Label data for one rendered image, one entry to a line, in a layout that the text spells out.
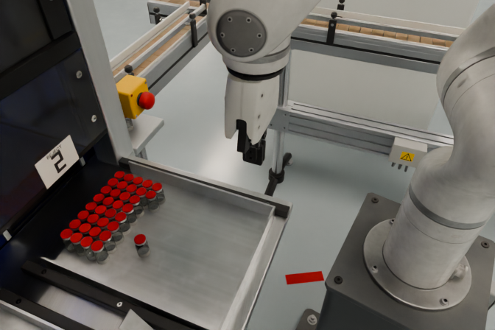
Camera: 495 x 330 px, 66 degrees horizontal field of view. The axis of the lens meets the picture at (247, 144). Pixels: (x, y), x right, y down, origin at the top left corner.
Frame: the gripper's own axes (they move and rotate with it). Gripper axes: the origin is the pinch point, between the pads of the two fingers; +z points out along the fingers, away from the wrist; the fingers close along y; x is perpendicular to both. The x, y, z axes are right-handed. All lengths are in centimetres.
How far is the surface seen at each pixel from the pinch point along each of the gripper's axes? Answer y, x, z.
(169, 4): -82, -65, 17
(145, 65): -41, -49, 17
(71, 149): 3.7, -34.9, 8.0
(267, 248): 1.6, 3.5, 22.3
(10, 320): 29.3, -30.5, 22.1
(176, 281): 13.8, -8.9, 22.1
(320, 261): -56, 11, 110
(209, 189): -5.5, -11.6, 19.5
